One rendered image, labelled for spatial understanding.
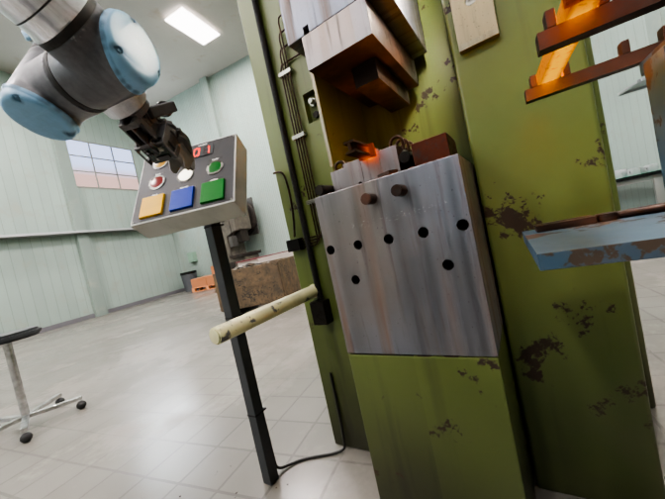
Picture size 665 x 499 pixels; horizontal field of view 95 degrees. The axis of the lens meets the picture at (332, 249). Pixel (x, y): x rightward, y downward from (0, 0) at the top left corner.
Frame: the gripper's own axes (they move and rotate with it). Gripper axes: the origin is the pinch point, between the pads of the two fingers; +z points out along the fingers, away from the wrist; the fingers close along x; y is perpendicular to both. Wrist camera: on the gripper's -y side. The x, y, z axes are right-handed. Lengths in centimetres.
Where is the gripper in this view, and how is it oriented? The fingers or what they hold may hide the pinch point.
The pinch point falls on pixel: (190, 163)
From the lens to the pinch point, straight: 92.6
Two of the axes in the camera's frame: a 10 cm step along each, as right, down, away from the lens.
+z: 2.1, 4.3, 8.8
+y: 1.3, 8.8, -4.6
